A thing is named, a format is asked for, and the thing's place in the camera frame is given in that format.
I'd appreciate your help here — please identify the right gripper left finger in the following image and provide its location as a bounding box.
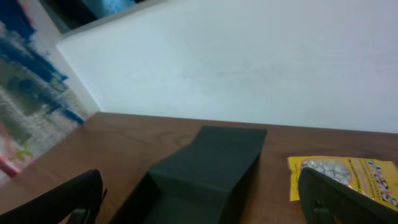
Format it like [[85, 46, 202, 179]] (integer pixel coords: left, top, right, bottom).
[[1, 169, 106, 223]]

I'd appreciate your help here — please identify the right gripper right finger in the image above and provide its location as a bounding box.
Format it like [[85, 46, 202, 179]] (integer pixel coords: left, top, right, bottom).
[[298, 167, 397, 224]]

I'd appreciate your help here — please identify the blue abstract painting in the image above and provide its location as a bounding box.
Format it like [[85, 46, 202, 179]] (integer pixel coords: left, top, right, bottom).
[[1, 1, 91, 182]]

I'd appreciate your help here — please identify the yellow snack pouch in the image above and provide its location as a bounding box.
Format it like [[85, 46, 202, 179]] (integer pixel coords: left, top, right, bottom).
[[288, 156, 397, 211]]

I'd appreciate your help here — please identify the black gift box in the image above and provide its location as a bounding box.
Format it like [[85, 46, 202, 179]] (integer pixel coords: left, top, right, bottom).
[[111, 126, 267, 224]]

